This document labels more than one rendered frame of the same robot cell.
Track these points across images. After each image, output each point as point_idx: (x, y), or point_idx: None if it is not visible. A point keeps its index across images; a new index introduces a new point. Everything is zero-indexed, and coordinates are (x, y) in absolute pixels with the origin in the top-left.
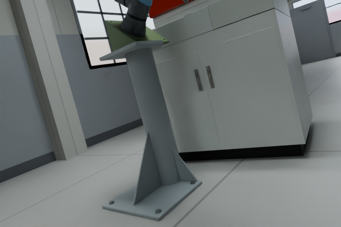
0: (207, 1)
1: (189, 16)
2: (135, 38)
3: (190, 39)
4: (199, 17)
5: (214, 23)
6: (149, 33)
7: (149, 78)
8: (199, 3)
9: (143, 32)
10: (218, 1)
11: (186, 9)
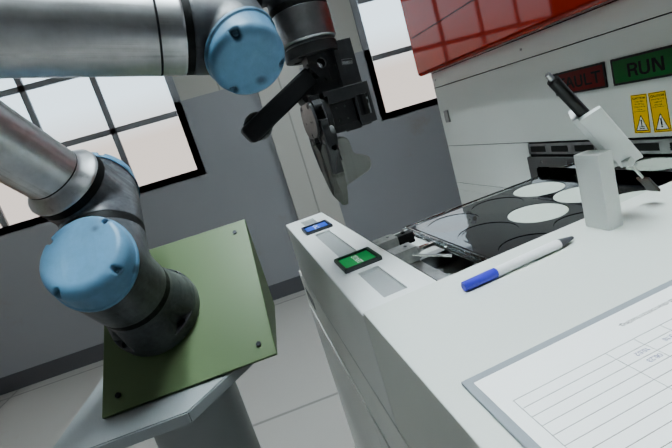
0: (593, 43)
1: (334, 287)
2: (126, 375)
3: (353, 361)
4: (354, 326)
5: (398, 418)
6: (222, 310)
7: None
8: (561, 45)
9: (161, 344)
10: (391, 349)
11: (517, 61)
